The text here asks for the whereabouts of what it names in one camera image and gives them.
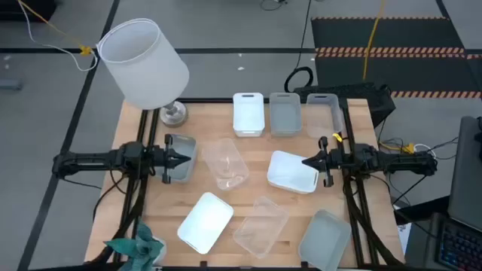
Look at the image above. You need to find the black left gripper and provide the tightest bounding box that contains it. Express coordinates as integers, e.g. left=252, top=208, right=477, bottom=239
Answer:
left=149, top=134, right=191, bottom=184

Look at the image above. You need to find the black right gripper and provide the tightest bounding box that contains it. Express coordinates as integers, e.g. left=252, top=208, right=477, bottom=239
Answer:
left=302, top=135, right=342, bottom=188

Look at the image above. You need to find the gray plastic basket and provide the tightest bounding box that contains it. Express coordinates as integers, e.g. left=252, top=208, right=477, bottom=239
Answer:
left=297, top=209, right=352, bottom=271
left=160, top=133, right=198, bottom=184
left=268, top=92, right=303, bottom=138

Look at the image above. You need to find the clear plastic basket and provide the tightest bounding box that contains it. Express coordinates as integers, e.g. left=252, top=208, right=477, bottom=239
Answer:
left=232, top=195, right=290, bottom=260
left=201, top=137, right=250, bottom=191
left=305, top=93, right=343, bottom=139

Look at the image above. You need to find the white plant pot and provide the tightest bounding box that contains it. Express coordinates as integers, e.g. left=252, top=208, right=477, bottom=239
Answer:
left=152, top=236, right=167, bottom=264

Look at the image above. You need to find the white shade table lamp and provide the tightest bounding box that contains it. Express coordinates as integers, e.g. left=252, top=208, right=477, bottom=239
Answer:
left=96, top=17, right=191, bottom=128

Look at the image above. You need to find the black hazard-striped floor mat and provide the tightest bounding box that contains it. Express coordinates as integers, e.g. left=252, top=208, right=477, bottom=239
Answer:
left=310, top=16, right=482, bottom=101

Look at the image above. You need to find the gray monitor panel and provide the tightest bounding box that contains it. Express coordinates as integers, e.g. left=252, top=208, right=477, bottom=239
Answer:
left=447, top=115, right=482, bottom=233

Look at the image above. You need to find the black backlit keyboard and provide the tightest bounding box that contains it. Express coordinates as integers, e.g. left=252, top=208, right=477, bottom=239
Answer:
left=435, top=218, right=482, bottom=271

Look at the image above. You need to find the gray floor object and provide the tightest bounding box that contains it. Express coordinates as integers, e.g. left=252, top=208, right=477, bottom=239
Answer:
left=0, top=78, right=23, bottom=91

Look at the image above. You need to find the black aluminium frame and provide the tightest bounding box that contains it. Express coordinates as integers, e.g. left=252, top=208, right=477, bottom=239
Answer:
left=92, top=100, right=161, bottom=264
left=338, top=98, right=406, bottom=266

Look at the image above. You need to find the black table edge rail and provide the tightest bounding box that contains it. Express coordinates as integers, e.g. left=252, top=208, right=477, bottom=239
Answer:
left=142, top=97, right=347, bottom=105

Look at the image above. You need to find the black floor cable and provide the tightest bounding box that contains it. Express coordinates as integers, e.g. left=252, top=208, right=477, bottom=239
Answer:
left=284, top=0, right=316, bottom=93

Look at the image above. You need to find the yellow hanging cable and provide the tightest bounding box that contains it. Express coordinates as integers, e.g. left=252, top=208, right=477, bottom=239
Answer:
left=361, top=0, right=387, bottom=81

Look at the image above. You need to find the white thin cable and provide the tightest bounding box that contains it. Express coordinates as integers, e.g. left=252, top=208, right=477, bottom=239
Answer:
left=17, top=0, right=99, bottom=72

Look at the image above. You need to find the yellow cable with connector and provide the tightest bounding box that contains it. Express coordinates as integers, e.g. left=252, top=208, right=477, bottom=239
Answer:
left=17, top=0, right=93, bottom=56

